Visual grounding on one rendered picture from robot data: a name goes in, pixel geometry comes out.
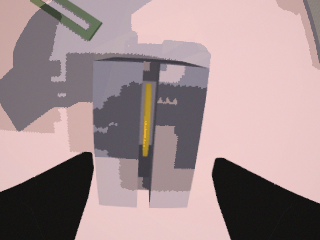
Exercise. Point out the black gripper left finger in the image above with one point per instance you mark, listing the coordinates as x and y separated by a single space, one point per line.
50 205

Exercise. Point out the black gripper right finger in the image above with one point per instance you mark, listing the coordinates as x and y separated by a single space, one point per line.
254 208

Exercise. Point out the gold coin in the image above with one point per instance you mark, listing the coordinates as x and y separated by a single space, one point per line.
147 118

